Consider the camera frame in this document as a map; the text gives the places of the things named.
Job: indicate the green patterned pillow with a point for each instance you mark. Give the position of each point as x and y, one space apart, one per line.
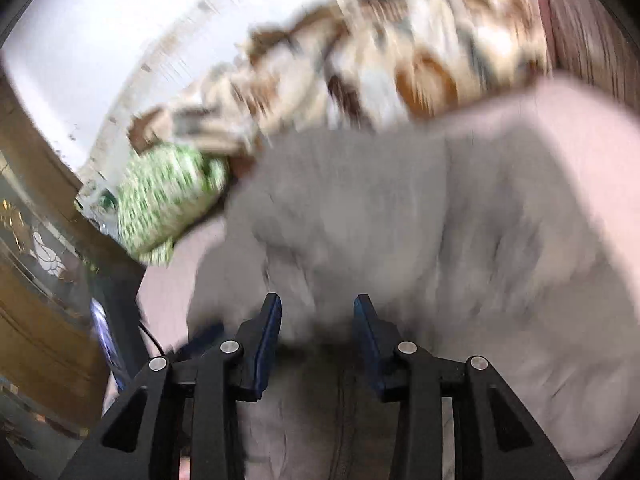
165 200

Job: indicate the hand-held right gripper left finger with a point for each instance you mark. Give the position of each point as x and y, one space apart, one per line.
267 342

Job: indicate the wooden door with glass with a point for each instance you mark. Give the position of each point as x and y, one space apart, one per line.
40 310

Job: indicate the leaf print blanket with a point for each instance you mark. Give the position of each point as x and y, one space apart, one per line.
400 45

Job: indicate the olive hooded puffer jacket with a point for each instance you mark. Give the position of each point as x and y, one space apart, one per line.
375 220

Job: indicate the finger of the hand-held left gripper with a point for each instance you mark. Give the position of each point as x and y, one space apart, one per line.
202 336

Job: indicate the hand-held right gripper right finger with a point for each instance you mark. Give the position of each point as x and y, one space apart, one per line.
367 342

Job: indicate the floral plastic bag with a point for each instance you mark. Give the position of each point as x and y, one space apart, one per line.
100 202

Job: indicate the striped floral cushion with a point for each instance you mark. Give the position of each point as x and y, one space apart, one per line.
580 45

